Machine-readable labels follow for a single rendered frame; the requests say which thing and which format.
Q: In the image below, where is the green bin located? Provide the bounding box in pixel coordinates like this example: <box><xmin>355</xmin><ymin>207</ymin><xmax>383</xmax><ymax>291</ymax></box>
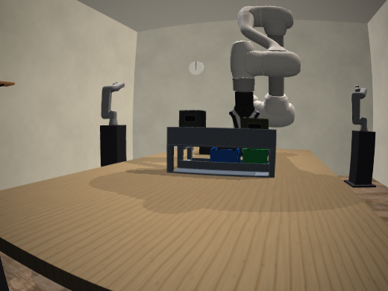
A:
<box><xmin>242</xmin><ymin>148</ymin><xmax>268</xmax><ymax>163</ymax></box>

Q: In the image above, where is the blue bin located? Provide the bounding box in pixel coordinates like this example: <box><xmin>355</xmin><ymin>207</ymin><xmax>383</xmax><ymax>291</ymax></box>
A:
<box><xmin>210</xmin><ymin>148</ymin><xmax>241</xmax><ymax>163</ymax></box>

